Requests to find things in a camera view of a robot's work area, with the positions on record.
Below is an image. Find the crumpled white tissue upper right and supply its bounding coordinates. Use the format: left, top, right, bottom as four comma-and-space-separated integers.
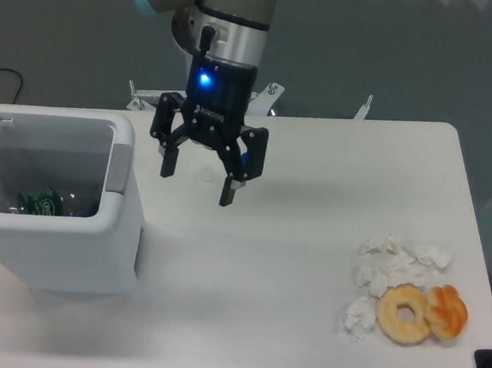
414, 243, 455, 270

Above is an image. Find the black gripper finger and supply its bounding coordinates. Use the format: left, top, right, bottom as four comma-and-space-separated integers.
149, 92, 188, 178
214, 126, 270, 207

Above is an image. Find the orange glazed twisted pastry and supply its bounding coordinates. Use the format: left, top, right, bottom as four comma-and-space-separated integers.
424, 284, 468, 341

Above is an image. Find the crumpled white tissue lower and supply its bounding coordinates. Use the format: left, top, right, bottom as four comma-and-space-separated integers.
343, 296, 377, 342

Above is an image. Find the white trash can body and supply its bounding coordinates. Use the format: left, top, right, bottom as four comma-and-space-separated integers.
0, 104, 144, 294

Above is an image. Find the blue bottle cap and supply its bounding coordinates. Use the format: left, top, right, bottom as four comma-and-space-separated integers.
240, 152, 248, 166

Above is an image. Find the crumpled white tissue large middle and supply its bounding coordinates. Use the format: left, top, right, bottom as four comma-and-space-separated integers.
354, 234, 428, 298

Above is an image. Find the grey trash can latch button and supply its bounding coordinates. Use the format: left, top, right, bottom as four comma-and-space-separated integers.
105, 143, 132, 195

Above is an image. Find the plain ring donut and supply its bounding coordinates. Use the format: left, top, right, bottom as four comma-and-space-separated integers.
375, 285, 431, 346

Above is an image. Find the black cable on floor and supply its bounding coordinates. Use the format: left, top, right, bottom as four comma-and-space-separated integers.
0, 67, 25, 106

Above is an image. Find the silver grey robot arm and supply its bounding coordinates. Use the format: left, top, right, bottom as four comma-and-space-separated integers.
133, 0, 277, 207

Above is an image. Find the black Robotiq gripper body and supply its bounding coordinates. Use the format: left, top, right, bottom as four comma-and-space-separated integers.
181, 56, 256, 149

